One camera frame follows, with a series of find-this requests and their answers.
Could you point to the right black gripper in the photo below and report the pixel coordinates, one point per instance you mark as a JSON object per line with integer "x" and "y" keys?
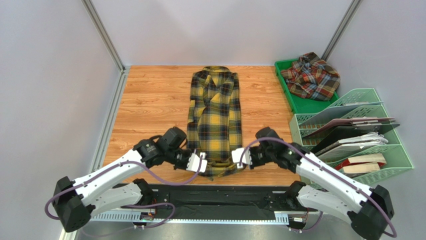
{"x": 257, "y": 159}

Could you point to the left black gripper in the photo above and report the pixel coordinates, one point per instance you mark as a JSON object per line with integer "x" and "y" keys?
{"x": 184, "y": 166}

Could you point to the yellow plaid long sleeve shirt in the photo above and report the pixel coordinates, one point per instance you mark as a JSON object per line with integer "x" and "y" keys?
{"x": 214, "y": 122}

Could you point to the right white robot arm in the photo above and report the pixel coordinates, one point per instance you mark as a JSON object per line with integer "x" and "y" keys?
{"x": 368, "y": 210}

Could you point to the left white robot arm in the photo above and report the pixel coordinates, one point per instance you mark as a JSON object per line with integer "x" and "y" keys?
{"x": 106, "y": 183}

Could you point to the white paper stack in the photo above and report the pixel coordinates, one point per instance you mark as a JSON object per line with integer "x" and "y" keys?
{"x": 346, "y": 147}

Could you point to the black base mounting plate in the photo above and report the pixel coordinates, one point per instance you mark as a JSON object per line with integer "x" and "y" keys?
{"x": 220, "y": 202}

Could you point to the green plastic bin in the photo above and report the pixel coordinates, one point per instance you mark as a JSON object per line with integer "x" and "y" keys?
{"x": 297, "y": 104}

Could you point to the red plaid shirt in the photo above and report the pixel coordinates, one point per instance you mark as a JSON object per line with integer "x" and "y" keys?
{"x": 311, "y": 77}

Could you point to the red book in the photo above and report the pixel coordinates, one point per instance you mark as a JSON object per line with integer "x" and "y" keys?
{"x": 360, "y": 165}

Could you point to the green mesh file organizer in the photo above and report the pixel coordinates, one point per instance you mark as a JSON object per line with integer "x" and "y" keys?
{"x": 359, "y": 102}

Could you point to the dark clipboard folder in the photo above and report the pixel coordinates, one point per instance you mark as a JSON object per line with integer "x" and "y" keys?
{"x": 322, "y": 136}

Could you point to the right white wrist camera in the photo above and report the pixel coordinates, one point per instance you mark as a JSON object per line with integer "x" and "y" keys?
{"x": 241, "y": 158}

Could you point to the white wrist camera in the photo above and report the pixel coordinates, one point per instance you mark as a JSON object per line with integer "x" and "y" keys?
{"x": 241, "y": 158}
{"x": 197, "y": 163}

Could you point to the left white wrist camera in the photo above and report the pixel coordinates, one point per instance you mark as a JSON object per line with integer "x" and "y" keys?
{"x": 197, "y": 163}

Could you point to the aluminium frame rail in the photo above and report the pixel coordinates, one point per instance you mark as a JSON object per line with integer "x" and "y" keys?
{"x": 144, "y": 218}

